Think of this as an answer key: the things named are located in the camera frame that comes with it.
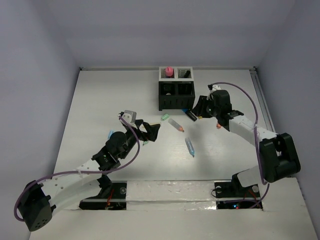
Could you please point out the pink bottle of pens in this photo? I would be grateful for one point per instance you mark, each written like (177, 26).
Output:
(169, 72)

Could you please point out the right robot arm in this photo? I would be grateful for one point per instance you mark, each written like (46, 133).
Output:
(276, 153)

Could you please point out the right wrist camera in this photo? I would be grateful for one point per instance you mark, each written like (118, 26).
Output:
(213, 87)

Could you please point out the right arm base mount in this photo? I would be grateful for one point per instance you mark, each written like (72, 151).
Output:
(231, 195)

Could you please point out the clear orange-tip marker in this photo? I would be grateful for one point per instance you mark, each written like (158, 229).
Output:
(176, 125)

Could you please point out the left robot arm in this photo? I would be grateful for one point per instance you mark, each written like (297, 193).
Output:
(43, 198)

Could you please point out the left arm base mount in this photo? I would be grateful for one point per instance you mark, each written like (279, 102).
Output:
(112, 196)

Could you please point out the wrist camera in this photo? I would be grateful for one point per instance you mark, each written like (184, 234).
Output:
(213, 87)
(128, 116)

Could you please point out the black slotted organizer box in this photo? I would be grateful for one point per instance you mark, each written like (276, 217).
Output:
(182, 95)

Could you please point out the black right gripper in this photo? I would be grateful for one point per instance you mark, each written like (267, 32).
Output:
(199, 110)

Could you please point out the white slotted organizer box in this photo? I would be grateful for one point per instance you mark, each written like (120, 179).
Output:
(179, 72)

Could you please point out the black marker blue cap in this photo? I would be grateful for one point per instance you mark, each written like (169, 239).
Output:
(189, 113)

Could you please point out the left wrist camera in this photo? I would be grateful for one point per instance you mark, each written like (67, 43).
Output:
(128, 116)

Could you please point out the clear yellow highlighter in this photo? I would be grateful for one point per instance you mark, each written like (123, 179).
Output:
(155, 123)

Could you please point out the clear blue-tip marker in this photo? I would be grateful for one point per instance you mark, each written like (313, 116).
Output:
(190, 147)

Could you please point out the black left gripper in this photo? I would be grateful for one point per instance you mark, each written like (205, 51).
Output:
(151, 130)

